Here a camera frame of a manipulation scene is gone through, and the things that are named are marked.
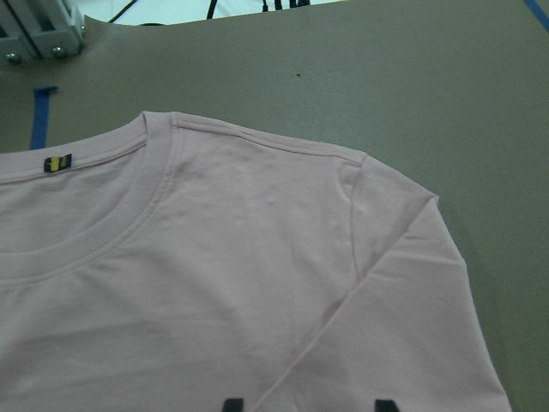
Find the aluminium frame post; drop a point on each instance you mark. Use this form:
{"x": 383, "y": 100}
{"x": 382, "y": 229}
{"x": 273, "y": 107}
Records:
{"x": 38, "y": 30}

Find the pink Snoopy t-shirt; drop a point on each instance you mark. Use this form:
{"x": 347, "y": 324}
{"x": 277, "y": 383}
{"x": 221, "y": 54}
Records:
{"x": 180, "y": 261}

